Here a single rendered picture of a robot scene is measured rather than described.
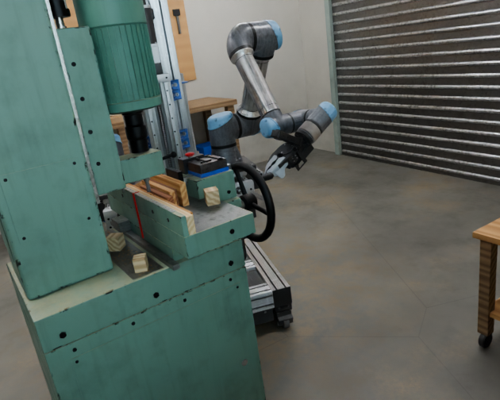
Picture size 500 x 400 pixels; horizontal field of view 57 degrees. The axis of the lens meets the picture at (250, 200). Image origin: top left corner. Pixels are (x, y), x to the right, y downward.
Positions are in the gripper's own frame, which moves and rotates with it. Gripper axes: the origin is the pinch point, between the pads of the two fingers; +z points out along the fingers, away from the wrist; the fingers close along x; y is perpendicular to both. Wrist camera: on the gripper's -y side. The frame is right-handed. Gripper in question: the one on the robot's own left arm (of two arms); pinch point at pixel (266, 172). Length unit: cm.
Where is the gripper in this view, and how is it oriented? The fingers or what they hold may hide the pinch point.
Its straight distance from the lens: 156.0
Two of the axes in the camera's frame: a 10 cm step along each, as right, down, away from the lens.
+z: -6.4, 7.2, -2.7
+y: 5.2, 6.6, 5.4
